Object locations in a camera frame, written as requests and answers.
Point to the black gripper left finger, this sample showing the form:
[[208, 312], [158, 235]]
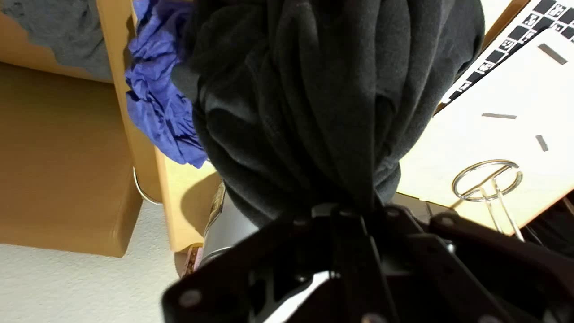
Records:
[[238, 281]]

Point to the wooden box container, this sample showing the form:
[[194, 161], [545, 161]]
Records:
[[59, 168]]

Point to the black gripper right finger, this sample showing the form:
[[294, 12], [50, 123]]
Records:
[[466, 281]]

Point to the purple crumpled cloth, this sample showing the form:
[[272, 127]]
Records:
[[161, 96]]

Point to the black jersey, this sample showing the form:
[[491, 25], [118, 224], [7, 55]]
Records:
[[310, 109]]

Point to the white calibration paper board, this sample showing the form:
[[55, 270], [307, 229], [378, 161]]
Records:
[[513, 91]]

